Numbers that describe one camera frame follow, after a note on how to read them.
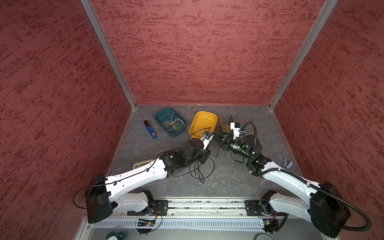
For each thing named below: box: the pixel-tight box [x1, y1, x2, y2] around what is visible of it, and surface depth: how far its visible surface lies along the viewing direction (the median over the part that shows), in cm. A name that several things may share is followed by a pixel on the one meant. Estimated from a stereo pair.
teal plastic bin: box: [154, 107, 187, 138], surface depth 109 cm
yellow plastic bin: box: [189, 110, 218, 139], surface depth 111 cm
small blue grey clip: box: [283, 158, 293, 169], surface depth 89 cm
